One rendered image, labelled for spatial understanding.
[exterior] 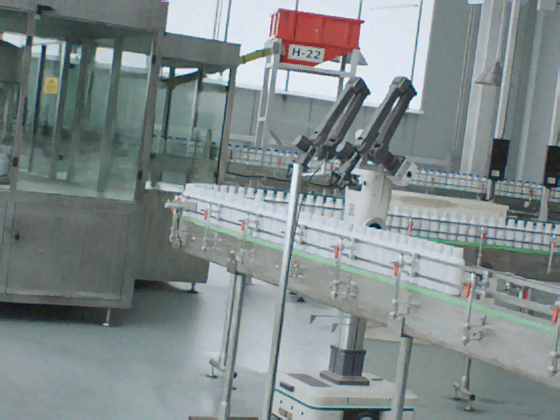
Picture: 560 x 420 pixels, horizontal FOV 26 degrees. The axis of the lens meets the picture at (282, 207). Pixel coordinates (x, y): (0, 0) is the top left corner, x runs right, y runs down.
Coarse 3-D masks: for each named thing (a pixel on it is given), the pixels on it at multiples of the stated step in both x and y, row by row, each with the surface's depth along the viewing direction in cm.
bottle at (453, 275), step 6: (456, 252) 419; (462, 252) 420; (450, 258) 420; (456, 258) 419; (462, 258) 420; (462, 264) 419; (450, 270) 419; (456, 270) 418; (462, 270) 419; (450, 276) 419; (456, 276) 418; (462, 276) 420; (450, 282) 419; (456, 282) 418; (444, 288) 421; (450, 288) 419; (450, 294) 419; (456, 294) 419
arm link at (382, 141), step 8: (400, 80) 593; (408, 88) 596; (400, 96) 599; (408, 96) 598; (416, 96) 599; (400, 104) 597; (408, 104) 599; (392, 112) 598; (400, 112) 597; (392, 120) 596; (400, 120) 598; (384, 128) 597; (392, 128) 596; (384, 136) 595; (392, 136) 597; (376, 144) 598; (384, 144) 592; (376, 152) 590; (384, 152) 593; (376, 160) 591; (384, 160) 593
